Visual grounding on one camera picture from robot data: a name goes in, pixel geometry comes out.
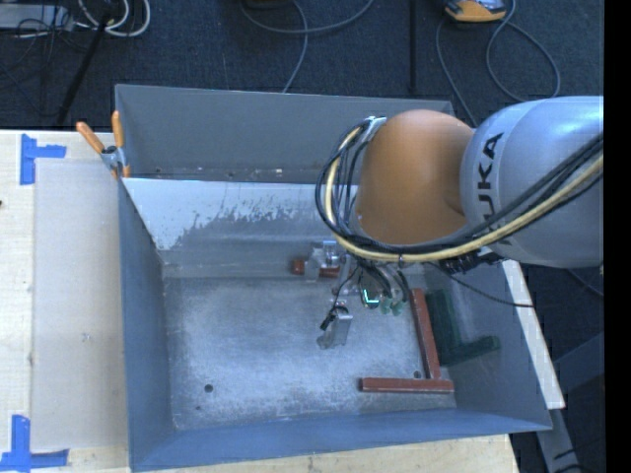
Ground grey metal bin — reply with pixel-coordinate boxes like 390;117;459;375
113;84;553;473

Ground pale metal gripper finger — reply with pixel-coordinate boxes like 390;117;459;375
306;239;342;281
316;305;354;350

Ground red-brown flat block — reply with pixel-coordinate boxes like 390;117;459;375
358;376;456;395
407;287;443;381
289;258;342;280

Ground pale flat board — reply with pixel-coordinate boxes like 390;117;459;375
29;158;131;455

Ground dark green flat block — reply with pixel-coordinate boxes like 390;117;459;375
425;289;463;365

